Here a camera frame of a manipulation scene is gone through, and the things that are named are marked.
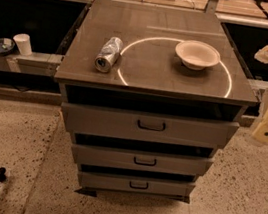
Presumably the grey drawer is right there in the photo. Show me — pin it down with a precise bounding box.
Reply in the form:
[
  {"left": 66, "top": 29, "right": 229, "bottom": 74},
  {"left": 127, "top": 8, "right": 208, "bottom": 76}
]
[
  {"left": 78, "top": 171, "right": 195, "bottom": 197},
  {"left": 62, "top": 103, "right": 239, "bottom": 149},
  {"left": 72, "top": 144, "right": 213, "bottom": 176}
]

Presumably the grey top drawer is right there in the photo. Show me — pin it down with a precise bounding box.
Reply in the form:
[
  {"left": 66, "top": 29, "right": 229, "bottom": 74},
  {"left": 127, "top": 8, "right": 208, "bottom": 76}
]
[{"left": 62, "top": 103, "right": 239, "bottom": 149}]

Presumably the grey drawer cabinet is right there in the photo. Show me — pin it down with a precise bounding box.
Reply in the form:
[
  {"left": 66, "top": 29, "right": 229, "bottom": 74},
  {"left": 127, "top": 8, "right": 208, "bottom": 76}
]
[{"left": 36, "top": 0, "right": 268, "bottom": 214}]

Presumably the grey bottom drawer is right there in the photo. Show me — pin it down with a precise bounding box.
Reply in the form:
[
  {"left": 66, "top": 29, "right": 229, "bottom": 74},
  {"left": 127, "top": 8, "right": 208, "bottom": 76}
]
[{"left": 78, "top": 171, "right": 195, "bottom": 197}]

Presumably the white paper bowl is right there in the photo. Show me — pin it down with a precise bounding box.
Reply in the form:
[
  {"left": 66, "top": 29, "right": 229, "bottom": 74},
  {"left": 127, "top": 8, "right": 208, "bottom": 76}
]
[{"left": 175, "top": 40, "right": 221, "bottom": 71}]

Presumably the silver drink can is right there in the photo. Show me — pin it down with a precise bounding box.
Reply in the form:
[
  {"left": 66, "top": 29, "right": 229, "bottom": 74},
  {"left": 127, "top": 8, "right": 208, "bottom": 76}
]
[{"left": 94, "top": 37, "right": 124, "bottom": 73}]

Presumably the white paper cup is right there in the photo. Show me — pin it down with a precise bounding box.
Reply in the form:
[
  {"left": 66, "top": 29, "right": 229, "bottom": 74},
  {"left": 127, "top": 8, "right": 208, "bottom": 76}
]
[{"left": 13, "top": 33, "right": 32, "bottom": 56}]

